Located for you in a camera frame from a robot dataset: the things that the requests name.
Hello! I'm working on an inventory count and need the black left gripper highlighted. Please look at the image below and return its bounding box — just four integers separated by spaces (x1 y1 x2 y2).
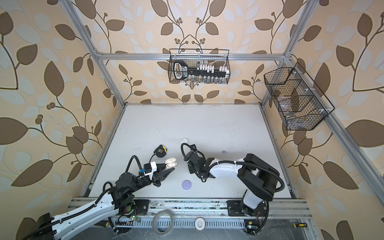
129 162 173 196

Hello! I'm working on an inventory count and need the white earbud charging case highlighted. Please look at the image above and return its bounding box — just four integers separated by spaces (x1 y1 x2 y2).
181 138 189 144

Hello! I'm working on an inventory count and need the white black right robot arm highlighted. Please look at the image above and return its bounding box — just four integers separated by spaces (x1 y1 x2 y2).
181 143 285 216

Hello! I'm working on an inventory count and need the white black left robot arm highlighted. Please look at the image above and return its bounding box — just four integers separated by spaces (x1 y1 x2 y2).
22 155 177 240

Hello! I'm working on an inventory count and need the black yellow tape measure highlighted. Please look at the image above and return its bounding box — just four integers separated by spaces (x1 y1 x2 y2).
154 145 167 158

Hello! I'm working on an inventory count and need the purple round disc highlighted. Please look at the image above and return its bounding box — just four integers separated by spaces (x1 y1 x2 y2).
182 180 192 190

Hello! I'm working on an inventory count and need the grey tape roll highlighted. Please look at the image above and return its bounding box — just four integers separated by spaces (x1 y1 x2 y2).
152 210 175 236

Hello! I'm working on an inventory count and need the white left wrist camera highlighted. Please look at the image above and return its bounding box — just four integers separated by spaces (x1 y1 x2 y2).
139 162 158 180

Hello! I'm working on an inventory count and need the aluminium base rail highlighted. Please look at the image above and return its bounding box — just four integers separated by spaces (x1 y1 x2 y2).
65 196 314 230

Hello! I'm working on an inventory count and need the black socket set rail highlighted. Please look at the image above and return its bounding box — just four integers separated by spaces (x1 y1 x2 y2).
169 60 231 81

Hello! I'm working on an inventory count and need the wire basket with socket set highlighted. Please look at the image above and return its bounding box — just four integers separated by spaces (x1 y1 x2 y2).
168 48 231 85

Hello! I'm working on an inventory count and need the yellow handled screwdriver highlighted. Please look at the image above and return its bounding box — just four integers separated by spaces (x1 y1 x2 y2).
281 223 308 229

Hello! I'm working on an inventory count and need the empty black wire basket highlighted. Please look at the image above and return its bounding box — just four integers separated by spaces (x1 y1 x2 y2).
264 63 335 131

